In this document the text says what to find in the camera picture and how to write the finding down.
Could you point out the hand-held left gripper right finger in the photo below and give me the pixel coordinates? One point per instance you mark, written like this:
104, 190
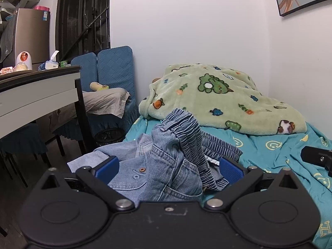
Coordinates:
230, 169

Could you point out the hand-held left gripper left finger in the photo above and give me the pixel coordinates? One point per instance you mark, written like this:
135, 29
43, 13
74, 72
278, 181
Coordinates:
106, 166

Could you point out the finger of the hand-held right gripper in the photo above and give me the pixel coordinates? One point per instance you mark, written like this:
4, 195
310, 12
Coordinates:
317, 157

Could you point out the blue denim jeans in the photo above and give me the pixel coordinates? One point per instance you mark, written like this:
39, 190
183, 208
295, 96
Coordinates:
181, 158

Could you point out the black trash bin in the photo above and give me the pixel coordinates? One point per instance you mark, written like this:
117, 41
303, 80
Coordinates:
109, 136

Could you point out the teal printed bed sheet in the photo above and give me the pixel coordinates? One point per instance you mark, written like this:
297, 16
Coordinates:
272, 155

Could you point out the beige cloth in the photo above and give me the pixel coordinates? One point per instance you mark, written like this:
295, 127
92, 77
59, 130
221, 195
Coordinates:
103, 101

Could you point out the green cartoon print blanket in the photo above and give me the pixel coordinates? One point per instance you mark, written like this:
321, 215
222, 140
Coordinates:
207, 103

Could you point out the yellow plush toy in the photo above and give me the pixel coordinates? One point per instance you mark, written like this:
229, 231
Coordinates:
98, 86

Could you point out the white table with black legs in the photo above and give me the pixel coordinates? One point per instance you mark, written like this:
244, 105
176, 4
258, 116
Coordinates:
39, 90

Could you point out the small green tin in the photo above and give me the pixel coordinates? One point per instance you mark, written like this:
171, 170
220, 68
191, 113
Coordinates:
63, 64

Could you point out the tissue pack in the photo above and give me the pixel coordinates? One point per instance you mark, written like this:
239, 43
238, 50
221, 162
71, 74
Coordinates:
50, 64

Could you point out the white egg-shaped device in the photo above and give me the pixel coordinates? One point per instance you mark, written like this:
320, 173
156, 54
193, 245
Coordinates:
23, 61

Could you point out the bagged food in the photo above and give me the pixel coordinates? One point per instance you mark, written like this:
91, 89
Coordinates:
7, 70

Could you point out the silver fridge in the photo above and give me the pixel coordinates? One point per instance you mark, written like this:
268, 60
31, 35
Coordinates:
31, 36

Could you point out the dark window with grille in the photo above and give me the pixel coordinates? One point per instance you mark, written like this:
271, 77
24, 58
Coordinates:
72, 18

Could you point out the pink lidded container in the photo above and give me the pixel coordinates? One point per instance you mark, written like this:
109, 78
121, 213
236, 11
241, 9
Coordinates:
41, 8

